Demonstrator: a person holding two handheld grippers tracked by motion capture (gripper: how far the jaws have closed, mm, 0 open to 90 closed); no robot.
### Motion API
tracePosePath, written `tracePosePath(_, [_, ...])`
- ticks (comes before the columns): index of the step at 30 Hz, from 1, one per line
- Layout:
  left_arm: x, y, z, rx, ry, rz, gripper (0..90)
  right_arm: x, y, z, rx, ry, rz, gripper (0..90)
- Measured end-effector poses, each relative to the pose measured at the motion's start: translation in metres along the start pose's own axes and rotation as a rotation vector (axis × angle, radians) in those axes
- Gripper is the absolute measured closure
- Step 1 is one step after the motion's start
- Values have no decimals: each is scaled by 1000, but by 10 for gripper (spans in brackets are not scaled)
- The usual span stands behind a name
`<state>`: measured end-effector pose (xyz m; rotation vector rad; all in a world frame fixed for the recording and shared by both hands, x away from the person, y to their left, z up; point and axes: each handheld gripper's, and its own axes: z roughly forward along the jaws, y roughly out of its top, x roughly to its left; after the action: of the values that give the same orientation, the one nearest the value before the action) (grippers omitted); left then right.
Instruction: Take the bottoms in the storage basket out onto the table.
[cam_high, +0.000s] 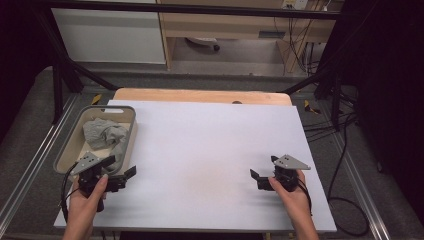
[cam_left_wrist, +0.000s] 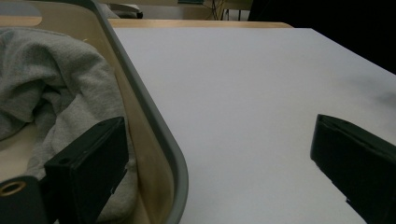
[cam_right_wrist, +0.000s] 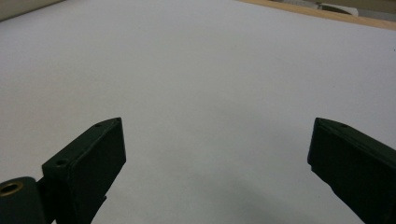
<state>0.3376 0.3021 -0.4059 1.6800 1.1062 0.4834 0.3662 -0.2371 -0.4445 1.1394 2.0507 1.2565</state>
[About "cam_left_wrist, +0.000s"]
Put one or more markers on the beige tray with grey rim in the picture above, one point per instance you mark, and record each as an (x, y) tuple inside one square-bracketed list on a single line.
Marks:
[(155, 174)]

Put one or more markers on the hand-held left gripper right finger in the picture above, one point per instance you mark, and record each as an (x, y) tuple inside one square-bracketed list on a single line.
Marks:
[(361, 161)]

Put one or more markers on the grey cloth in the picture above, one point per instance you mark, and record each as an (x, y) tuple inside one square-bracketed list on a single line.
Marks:
[(62, 77)]

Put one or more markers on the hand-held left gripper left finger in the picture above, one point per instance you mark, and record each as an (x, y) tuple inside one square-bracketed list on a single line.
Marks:
[(87, 161)]

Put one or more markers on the wooden table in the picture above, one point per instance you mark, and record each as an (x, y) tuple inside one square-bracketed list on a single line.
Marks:
[(193, 23)]

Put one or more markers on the white table mat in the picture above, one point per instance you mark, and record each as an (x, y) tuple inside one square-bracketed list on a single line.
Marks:
[(233, 109)]

